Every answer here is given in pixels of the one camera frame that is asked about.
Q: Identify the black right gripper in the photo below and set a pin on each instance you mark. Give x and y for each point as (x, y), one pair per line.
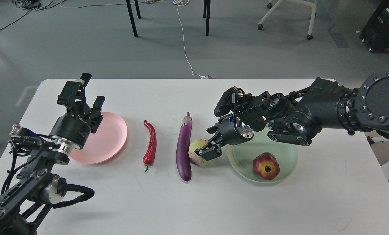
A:
(230, 130)

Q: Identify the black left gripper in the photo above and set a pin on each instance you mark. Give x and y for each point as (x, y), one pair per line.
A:
(80, 120)

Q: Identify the red pomegranate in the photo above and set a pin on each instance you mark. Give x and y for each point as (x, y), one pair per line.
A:
(266, 166)

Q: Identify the red chili pepper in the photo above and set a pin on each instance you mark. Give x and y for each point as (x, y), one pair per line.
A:
(149, 156)

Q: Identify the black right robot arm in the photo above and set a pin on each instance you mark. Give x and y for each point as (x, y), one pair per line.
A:
(298, 117)

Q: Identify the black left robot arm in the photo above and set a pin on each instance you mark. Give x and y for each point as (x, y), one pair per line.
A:
(31, 190)

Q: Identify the purple eggplant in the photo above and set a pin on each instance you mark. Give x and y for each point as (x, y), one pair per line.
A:
(182, 149)

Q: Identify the green plate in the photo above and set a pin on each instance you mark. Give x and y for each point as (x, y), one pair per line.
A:
(242, 155)

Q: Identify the pink plate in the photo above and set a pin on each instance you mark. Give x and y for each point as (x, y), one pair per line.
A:
(103, 145)

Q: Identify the white wheeled chair base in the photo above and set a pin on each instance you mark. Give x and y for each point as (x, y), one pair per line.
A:
(287, 9)

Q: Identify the black equipment case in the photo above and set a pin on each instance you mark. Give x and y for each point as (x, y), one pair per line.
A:
(375, 34)

